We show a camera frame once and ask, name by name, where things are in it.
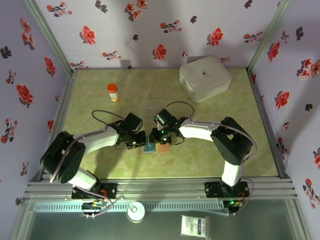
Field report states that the orange-capped pill bottle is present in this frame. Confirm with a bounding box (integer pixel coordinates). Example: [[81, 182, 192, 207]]
[[106, 83, 121, 103]]

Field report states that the white zip case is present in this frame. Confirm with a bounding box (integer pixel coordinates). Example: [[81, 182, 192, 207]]
[[178, 55, 233, 103]]

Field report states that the pull-tab tin can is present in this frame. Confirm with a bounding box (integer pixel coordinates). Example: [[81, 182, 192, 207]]
[[126, 201, 146, 223]]

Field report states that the small controller circuit board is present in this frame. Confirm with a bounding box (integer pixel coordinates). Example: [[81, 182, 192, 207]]
[[223, 199, 244, 216], [82, 199, 106, 219]]

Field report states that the white tissue pack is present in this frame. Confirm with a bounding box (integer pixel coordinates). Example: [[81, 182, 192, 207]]
[[180, 214, 210, 238]]

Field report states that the aluminium front rail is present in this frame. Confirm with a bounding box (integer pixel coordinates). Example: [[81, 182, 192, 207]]
[[22, 177, 300, 201]]

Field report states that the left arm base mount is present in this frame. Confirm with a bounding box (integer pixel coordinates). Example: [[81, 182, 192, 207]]
[[71, 183, 118, 200]]

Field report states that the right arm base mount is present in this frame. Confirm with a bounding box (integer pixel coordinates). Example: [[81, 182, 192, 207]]
[[204, 181, 251, 200]]

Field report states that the aluminium side rail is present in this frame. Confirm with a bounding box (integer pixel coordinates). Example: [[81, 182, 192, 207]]
[[246, 68, 293, 180], [39, 69, 79, 181]]

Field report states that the slotted grey cable duct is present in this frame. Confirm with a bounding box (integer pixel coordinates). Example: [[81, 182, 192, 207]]
[[33, 201, 225, 213]]

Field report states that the aluminium frame post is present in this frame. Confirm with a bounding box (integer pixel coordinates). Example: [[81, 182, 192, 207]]
[[23, 0, 77, 76], [246, 0, 293, 73]]

